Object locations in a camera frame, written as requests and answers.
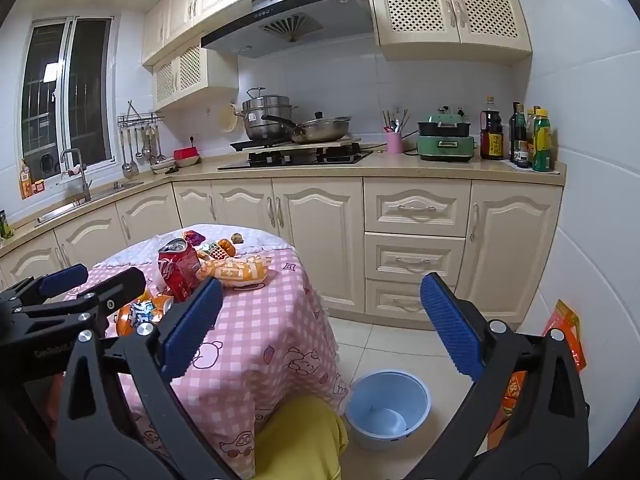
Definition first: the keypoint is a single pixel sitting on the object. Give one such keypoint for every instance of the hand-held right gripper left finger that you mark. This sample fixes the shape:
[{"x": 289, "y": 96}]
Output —
[{"x": 192, "y": 330}]

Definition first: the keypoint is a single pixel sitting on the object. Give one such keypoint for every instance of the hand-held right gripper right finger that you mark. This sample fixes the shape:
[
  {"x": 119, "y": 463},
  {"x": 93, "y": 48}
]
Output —
[{"x": 450, "y": 330}]

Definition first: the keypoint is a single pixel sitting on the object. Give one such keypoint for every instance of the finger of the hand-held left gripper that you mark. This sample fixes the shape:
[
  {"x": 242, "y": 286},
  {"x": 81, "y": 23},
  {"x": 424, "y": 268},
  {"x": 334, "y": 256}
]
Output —
[
  {"x": 117, "y": 287},
  {"x": 62, "y": 280}
]

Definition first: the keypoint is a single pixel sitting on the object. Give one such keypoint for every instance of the orange foil wrapper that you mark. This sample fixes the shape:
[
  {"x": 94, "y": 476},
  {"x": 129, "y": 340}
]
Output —
[{"x": 140, "y": 312}]

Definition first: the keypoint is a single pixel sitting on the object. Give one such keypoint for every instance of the clear plastic bag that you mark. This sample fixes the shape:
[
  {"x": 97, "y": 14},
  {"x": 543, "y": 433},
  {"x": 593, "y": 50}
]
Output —
[{"x": 156, "y": 272}]

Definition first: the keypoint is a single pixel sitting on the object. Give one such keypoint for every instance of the red soda can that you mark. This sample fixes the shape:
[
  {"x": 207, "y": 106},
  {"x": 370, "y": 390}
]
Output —
[{"x": 177, "y": 270}]

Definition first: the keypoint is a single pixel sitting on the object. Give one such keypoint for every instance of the orange patterned snack bag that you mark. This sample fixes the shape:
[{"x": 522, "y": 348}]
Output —
[{"x": 235, "y": 271}]

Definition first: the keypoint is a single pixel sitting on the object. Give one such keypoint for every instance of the pink checked small packet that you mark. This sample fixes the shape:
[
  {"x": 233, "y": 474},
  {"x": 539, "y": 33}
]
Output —
[{"x": 211, "y": 250}]

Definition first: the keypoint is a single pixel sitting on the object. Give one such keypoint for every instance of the purple foil candy wrapper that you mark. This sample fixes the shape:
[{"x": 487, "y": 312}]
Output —
[{"x": 195, "y": 237}]

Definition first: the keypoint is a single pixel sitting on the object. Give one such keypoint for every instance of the walnut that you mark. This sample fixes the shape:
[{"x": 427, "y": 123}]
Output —
[{"x": 237, "y": 238}]

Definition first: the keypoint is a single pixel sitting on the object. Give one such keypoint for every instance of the light blue plastic bin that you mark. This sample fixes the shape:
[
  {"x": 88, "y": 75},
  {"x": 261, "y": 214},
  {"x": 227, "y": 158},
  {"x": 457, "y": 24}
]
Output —
[{"x": 370, "y": 405}]

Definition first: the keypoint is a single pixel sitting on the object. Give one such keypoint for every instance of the small cream drawer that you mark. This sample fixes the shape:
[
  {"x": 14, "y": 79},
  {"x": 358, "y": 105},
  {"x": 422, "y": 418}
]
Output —
[{"x": 395, "y": 300}]

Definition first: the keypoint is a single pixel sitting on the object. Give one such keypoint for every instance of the pink checked tablecloth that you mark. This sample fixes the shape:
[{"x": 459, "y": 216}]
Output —
[{"x": 260, "y": 320}]

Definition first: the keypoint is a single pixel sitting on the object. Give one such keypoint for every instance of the steel sink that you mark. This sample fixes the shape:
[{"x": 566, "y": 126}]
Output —
[{"x": 85, "y": 205}]

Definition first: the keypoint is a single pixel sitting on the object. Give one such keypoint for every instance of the small green bottle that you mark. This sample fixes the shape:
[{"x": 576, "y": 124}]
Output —
[{"x": 5, "y": 225}]

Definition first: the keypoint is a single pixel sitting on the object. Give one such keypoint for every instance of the medium cream drawer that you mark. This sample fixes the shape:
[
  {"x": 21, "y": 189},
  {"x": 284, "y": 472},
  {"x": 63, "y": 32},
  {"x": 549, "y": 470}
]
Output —
[{"x": 415, "y": 258}]

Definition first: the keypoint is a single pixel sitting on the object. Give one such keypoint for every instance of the steel faucet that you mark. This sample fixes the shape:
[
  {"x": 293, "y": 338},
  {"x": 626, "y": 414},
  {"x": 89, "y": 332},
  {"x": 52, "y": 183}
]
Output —
[{"x": 82, "y": 175}]

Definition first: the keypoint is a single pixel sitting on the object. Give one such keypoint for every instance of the metal ladle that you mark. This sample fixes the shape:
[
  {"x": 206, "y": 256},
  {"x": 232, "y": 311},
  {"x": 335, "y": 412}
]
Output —
[{"x": 127, "y": 165}]

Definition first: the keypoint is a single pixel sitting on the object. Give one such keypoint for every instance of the large cream drawer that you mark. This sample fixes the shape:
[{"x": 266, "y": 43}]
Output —
[{"x": 417, "y": 207}]

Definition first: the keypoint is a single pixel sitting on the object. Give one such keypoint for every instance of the white dish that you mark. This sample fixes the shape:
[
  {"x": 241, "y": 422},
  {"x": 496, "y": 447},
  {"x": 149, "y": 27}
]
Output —
[{"x": 162, "y": 166}]

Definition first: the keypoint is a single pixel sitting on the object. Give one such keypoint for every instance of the cream base cabinets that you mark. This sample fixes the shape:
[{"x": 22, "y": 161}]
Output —
[{"x": 320, "y": 240}]

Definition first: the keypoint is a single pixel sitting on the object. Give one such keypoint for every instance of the metal utensil rack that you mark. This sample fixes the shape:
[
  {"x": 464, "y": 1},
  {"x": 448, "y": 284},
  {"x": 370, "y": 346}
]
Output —
[{"x": 140, "y": 119}]

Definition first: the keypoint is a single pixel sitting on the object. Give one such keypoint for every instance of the white tray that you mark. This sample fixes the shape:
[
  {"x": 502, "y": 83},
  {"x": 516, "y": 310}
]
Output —
[{"x": 510, "y": 165}]

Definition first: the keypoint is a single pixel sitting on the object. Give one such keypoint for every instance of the sliding window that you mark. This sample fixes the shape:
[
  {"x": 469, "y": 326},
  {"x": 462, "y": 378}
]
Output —
[{"x": 70, "y": 95}]

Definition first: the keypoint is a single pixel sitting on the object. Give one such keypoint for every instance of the green electric cooker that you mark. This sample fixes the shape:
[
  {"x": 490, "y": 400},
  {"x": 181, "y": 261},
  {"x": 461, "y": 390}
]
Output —
[{"x": 445, "y": 142}]

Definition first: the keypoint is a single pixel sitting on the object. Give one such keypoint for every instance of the pink utensil holder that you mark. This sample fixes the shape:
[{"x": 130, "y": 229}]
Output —
[{"x": 394, "y": 142}]

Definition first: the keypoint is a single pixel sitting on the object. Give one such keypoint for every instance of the soy sauce bottle red label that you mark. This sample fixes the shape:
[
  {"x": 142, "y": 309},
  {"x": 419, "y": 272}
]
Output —
[{"x": 492, "y": 135}]

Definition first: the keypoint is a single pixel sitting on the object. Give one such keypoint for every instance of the black gas stove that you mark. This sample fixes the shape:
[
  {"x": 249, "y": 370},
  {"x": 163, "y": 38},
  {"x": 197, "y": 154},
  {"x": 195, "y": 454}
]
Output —
[{"x": 300, "y": 158}]

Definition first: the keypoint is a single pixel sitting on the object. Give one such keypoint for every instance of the group of condiment bottles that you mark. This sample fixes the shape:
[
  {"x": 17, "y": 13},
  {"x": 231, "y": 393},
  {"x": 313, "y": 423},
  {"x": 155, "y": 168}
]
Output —
[{"x": 542, "y": 145}]

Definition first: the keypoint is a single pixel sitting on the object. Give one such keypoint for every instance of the dark glass bottle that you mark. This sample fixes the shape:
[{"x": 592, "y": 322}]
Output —
[{"x": 517, "y": 130}]

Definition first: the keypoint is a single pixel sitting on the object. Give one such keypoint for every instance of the steel steamer pot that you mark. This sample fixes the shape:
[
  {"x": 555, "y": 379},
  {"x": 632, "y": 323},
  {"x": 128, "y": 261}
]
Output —
[{"x": 265, "y": 117}]

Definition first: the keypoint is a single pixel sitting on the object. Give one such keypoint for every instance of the steel frying pan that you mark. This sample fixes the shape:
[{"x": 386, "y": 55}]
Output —
[{"x": 322, "y": 130}]

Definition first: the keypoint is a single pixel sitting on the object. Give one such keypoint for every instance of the grey range hood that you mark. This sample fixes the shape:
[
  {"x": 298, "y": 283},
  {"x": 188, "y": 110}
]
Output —
[{"x": 300, "y": 5}]

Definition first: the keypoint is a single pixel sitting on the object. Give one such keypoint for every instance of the small cream lattice wall cabinet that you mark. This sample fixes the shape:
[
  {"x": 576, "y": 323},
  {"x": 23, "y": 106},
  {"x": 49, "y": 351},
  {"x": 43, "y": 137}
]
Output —
[{"x": 185, "y": 72}]

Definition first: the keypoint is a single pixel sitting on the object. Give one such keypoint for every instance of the cream lattice-door wall cabinet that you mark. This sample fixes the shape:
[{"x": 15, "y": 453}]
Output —
[{"x": 450, "y": 10}]

